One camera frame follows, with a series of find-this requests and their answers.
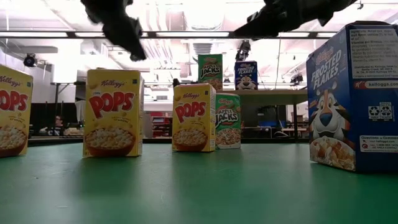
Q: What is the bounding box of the blue Frosted Flakes cereal box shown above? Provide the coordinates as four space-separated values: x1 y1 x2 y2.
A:
305 20 398 174
234 60 259 91

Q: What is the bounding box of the wooden shelf with black frame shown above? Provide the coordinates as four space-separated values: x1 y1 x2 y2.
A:
172 77 308 144

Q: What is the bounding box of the black hanging camera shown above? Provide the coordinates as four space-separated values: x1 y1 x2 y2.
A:
235 39 251 62

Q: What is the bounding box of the black metal rack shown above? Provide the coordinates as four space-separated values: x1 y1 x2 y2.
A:
51 81 85 138

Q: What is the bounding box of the green Apple Jacks cereal box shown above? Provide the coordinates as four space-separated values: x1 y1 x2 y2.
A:
198 54 224 91
215 93 242 150

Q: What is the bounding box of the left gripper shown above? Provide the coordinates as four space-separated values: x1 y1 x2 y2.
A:
80 0 147 62

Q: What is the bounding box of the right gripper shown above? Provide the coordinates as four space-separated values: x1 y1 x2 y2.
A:
233 0 321 40

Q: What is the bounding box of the black ceiling spotlight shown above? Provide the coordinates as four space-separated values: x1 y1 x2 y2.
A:
23 53 39 68

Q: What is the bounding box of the yellow Corn Pops cereal box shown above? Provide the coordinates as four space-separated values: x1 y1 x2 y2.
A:
82 68 145 158
171 83 217 153
0 64 34 159

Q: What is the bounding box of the red storage shelving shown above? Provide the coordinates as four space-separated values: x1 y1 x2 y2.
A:
151 111 174 138

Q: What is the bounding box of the black overhead rig frame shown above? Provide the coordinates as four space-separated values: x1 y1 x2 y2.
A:
0 30 398 39

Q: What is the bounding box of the black partition panel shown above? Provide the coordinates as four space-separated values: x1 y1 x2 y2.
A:
29 101 78 138

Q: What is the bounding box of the person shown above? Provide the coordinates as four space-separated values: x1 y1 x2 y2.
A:
39 115 65 137

